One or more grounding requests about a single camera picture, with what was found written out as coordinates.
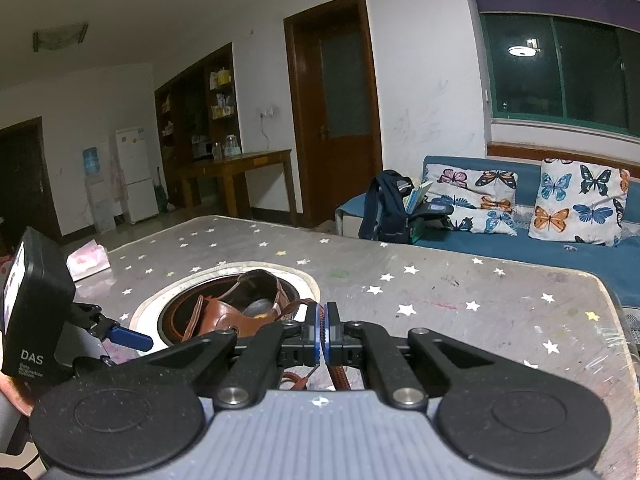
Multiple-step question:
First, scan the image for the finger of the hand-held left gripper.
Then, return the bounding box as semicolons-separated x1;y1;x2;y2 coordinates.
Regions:
72;302;154;352

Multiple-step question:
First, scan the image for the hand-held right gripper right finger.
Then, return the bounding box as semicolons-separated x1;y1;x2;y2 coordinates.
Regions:
324;301;506;411

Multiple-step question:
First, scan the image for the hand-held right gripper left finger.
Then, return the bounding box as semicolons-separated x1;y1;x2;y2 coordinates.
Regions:
145;302;326;411

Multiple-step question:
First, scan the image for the brown shoelace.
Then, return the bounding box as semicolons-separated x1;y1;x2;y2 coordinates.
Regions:
280;300;352;392

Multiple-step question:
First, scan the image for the brown leather shoe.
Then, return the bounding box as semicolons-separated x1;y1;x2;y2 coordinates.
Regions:
181;269;313;348

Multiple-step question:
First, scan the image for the person's left hand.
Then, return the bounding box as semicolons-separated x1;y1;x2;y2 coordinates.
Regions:
0;374;35;417

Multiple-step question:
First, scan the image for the pink tissue pack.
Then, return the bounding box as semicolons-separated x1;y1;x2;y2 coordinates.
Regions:
66;240;111;282

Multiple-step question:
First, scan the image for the white water dispenser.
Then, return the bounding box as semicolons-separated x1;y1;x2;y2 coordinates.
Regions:
84;172;117;234

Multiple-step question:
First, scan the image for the dark wooden door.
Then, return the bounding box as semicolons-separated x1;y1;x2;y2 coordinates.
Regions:
0;116;63;256

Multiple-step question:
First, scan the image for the grey star-printed tablecloth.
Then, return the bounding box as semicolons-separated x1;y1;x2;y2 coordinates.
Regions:
30;215;626;480

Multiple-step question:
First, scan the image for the navy backpack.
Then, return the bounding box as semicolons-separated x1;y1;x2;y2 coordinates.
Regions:
359;170;455;244

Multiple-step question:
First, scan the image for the green broom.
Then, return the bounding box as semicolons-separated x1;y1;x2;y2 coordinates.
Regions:
152;167;172;214

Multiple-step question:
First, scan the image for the white refrigerator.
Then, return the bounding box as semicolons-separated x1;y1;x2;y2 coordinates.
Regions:
116;127;157;225

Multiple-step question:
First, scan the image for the light blue book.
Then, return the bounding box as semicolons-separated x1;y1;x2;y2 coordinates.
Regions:
404;181;434;212

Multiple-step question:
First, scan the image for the brown wooden door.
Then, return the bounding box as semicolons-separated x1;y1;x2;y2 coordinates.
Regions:
284;0;384;229

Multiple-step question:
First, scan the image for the wooden side table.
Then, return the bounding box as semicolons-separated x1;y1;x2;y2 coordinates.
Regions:
179;149;299;226

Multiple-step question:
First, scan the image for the blue sofa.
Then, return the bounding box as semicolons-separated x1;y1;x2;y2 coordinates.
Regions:
335;155;640;311

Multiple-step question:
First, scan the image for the butterfly-print pillow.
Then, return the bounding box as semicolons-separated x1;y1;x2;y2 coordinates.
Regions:
444;206;519;237
528;158;632;247
425;165;519;213

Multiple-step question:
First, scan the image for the dark wooden shelf cabinet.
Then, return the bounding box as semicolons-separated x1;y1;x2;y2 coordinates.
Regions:
154;42;244;211

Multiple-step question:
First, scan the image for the square ceiling lamp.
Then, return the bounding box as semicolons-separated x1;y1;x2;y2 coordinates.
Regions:
32;22;90;52

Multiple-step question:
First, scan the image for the green-framed window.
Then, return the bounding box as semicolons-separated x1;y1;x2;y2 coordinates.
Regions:
480;10;640;136

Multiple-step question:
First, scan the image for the purple roller blind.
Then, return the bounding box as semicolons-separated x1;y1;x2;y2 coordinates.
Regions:
472;0;640;33

